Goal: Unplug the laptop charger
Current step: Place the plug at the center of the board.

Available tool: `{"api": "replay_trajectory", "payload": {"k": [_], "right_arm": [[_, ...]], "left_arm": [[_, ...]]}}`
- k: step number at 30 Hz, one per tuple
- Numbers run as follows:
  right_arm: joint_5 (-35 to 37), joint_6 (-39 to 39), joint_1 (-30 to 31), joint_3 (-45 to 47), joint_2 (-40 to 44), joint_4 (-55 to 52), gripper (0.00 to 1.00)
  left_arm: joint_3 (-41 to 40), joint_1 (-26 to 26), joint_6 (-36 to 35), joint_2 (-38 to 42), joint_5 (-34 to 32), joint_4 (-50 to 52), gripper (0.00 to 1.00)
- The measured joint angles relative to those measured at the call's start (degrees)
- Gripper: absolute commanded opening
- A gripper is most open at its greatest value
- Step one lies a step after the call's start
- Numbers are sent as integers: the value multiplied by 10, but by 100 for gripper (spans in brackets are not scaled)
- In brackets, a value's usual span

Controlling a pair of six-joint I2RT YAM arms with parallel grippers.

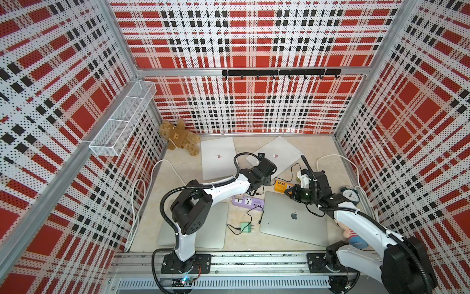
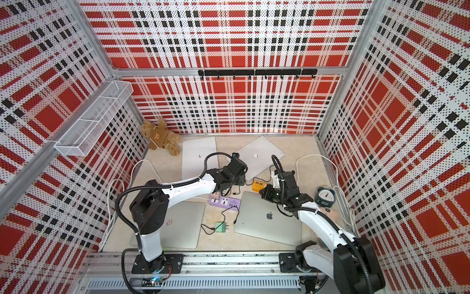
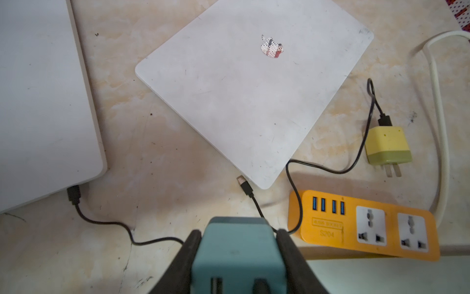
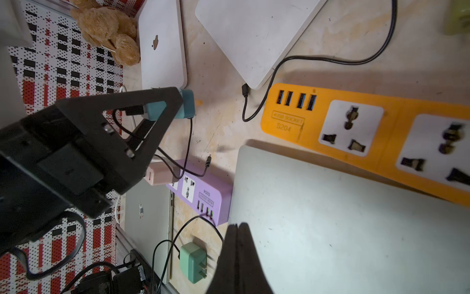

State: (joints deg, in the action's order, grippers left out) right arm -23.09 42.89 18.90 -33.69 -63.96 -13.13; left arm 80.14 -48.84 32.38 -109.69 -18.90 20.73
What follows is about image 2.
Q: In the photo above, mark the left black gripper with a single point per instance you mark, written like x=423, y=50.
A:
x=242, y=177

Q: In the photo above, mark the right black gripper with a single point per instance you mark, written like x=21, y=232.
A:
x=267, y=195

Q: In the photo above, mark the green charger adapter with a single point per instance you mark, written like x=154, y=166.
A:
x=220, y=227

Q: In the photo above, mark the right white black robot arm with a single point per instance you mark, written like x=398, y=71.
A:
x=347, y=259

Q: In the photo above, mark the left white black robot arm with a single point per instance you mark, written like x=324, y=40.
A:
x=144, y=208

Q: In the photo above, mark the silver apple laptop front right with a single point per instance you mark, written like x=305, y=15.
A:
x=262, y=219

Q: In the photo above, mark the pink charger adapter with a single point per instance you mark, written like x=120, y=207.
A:
x=216, y=195

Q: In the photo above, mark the white laptop back right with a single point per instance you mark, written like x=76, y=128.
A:
x=257, y=156

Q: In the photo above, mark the white laptop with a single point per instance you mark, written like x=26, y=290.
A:
x=257, y=156
x=194, y=152

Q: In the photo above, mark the white laptop back left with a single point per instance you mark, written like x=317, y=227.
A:
x=194, y=152

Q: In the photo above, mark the silver laptop front left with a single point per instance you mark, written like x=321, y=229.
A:
x=182, y=226

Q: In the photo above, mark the orange power strip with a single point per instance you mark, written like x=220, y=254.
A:
x=257, y=186

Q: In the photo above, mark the purple power strip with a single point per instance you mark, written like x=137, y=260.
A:
x=225, y=202

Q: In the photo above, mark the teal alarm clock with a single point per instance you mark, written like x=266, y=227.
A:
x=325, y=197

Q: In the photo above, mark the brown teddy bear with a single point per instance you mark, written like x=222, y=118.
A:
x=160, y=136

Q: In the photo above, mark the black hook rail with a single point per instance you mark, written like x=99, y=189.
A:
x=257, y=72

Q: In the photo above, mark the white wire mesh shelf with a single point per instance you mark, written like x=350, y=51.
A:
x=81, y=137

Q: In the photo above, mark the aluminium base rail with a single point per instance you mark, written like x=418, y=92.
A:
x=203, y=272

